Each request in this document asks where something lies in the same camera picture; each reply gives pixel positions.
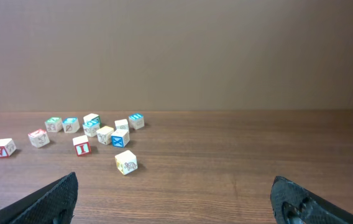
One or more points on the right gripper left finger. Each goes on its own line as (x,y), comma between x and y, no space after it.
(54,203)

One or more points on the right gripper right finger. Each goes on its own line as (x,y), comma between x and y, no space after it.
(293,204)

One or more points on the red A side block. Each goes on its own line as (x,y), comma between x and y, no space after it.
(7,147)

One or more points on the red I side block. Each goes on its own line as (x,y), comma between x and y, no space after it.
(81,145)

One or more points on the red V letter block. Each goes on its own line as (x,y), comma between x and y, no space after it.
(39,138)

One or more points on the green N letter block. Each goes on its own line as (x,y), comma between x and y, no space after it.
(54,124)

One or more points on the yellow turtle picture block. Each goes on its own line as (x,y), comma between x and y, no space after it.
(126,162)

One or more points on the yellow top block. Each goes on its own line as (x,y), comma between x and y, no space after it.
(104,134)

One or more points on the blue D letter block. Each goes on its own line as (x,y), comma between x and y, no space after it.
(90,128)

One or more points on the plain top wooden block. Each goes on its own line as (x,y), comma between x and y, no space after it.
(92,117)

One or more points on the blue H letter block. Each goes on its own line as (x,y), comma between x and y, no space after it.
(120,138)

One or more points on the blue edged picture block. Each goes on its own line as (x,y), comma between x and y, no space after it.
(122,124)

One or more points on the blue top far block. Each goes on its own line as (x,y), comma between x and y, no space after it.
(136,121)

